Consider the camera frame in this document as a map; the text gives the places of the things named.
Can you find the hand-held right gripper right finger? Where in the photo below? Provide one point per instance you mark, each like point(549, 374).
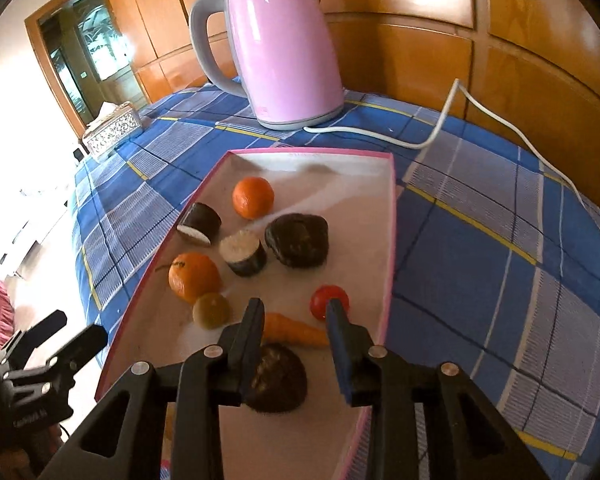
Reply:
point(340, 360)

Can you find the red tomato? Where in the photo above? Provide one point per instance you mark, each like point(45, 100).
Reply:
point(322, 300)

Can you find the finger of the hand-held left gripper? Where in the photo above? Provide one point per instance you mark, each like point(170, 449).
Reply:
point(85, 342)
point(40, 327)

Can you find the wooden wardrobe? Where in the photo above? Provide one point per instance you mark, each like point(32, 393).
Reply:
point(530, 60)

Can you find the pink tray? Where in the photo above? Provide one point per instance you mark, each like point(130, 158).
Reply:
point(330, 210)

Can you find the silver patterned tissue box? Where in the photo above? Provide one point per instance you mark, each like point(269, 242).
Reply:
point(112, 132)

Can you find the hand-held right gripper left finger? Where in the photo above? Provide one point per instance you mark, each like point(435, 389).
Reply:
point(250, 350)

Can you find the small yellow potato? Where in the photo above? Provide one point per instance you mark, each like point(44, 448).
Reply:
point(211, 310)

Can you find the orange with stem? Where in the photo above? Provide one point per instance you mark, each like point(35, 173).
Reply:
point(195, 277)

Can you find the carrot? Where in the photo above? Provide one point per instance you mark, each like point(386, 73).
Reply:
point(295, 331)

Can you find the long eggplant piece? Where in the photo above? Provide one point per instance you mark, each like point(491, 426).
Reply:
point(200, 220)

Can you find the dark brown mangosteen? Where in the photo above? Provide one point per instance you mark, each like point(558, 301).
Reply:
point(280, 380)
point(296, 240)

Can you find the short eggplant piece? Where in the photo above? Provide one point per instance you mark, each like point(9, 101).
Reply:
point(242, 255)

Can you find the pink electric kettle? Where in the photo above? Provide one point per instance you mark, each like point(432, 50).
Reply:
point(280, 50)

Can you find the wooden framed glass door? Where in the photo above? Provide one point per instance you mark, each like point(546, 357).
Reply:
point(80, 60)

